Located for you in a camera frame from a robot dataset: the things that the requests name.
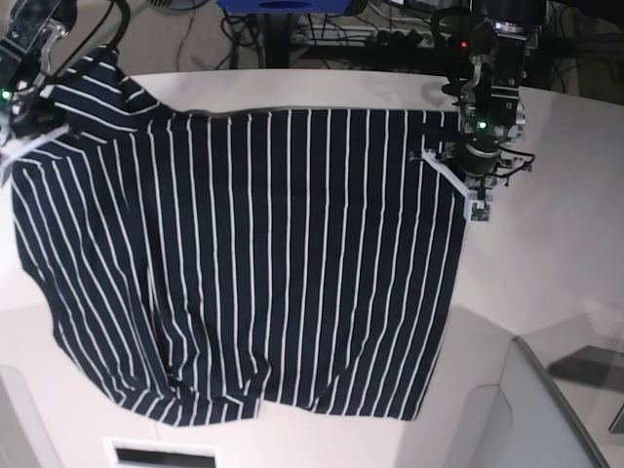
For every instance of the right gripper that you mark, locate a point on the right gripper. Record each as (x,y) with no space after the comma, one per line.
(35,116)

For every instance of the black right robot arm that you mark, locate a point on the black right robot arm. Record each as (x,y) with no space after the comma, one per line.
(33,29)

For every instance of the navy white striped t-shirt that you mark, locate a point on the navy white striped t-shirt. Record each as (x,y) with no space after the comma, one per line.
(196,266)

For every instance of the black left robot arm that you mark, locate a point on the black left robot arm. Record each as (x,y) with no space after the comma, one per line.
(494,37)

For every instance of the blue box on stand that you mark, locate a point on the blue box on stand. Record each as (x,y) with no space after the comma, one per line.
(283,6)

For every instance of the black table leg post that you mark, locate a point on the black table leg post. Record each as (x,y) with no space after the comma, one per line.
(277,32)

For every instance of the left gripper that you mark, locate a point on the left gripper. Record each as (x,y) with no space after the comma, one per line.
(474,158)

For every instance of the black power strip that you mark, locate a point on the black power strip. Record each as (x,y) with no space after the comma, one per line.
(325,35)

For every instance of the grey monitor edge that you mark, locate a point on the grey monitor edge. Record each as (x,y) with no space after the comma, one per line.
(544,430)

